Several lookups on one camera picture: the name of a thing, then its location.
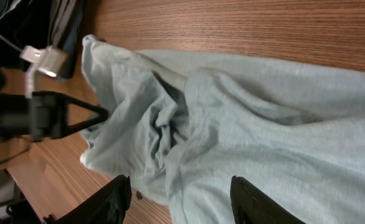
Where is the light blue polo shirt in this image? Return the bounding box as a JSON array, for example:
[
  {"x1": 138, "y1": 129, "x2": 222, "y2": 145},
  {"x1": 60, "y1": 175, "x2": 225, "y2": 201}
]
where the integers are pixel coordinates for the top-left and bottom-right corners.
[{"x1": 80, "y1": 35, "x2": 365, "y2": 223}]

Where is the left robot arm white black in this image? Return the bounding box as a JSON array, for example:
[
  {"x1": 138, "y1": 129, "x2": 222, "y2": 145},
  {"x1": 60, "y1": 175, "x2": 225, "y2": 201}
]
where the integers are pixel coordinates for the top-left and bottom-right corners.
[{"x1": 0, "y1": 46, "x2": 108, "y2": 142}]

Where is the folded black garment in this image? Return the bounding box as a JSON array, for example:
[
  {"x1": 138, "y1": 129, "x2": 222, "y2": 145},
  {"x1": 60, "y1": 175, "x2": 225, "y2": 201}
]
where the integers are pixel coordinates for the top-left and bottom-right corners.
[{"x1": 0, "y1": 0, "x2": 52, "y2": 71}]

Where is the folded grey garment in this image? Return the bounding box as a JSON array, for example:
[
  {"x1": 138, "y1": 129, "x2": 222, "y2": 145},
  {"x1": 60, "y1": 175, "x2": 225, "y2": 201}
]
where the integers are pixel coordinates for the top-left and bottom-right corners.
[{"x1": 47, "y1": 0, "x2": 77, "y2": 47}]

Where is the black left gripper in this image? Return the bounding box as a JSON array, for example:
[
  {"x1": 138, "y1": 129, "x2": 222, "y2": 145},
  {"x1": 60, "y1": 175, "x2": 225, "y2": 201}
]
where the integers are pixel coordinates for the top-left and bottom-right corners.
[{"x1": 29, "y1": 91, "x2": 108, "y2": 142}]

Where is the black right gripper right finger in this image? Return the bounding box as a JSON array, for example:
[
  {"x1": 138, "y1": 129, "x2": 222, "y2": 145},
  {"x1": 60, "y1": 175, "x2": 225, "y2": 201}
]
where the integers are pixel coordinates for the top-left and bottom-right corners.
[{"x1": 230, "y1": 176, "x2": 305, "y2": 224}]

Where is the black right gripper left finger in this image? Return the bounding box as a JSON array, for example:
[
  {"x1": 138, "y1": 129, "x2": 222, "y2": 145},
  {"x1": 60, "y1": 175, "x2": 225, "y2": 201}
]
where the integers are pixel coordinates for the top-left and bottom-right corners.
[{"x1": 43, "y1": 175, "x2": 132, "y2": 224}]

